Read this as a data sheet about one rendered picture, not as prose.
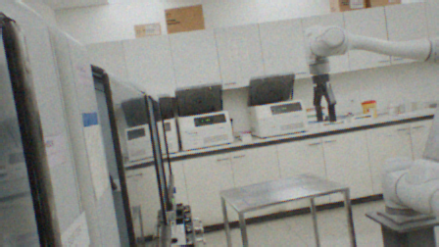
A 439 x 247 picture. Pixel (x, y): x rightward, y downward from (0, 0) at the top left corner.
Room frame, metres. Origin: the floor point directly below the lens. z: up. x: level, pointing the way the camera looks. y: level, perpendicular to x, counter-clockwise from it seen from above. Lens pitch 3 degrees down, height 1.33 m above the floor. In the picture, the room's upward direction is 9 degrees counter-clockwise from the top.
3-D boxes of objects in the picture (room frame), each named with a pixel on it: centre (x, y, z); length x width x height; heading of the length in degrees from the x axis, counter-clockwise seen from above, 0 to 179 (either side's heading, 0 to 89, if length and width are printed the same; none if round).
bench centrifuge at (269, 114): (4.12, -0.66, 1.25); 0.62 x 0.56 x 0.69; 6
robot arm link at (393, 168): (1.61, -0.79, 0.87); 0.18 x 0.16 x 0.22; 0
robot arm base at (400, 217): (1.64, -0.78, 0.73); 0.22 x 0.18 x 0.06; 6
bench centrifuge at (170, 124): (3.96, 0.76, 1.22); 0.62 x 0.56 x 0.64; 5
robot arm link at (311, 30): (1.57, -0.48, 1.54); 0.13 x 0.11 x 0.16; 0
